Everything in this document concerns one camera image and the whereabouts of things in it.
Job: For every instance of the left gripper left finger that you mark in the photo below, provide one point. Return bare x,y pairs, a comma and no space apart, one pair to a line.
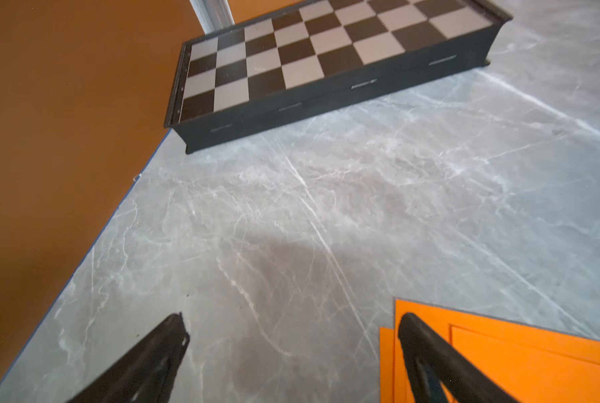
147,372

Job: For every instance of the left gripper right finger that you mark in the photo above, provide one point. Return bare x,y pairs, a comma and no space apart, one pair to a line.
435,368

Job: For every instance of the orange paper front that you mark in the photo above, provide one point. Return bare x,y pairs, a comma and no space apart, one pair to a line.
386,352

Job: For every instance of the black white chessboard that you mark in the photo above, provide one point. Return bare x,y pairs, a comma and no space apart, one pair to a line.
314,57

